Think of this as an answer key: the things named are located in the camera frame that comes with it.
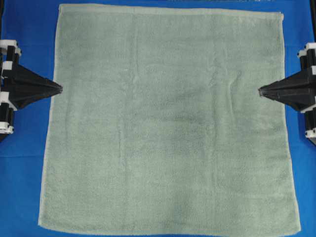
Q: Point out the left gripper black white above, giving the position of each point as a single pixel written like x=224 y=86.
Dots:
x=13 y=74

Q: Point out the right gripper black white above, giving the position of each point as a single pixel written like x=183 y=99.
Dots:
x=303 y=101

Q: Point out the pale green bath towel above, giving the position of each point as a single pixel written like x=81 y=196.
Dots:
x=160 y=128

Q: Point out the blue table mat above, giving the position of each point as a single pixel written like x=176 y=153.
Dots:
x=32 y=23

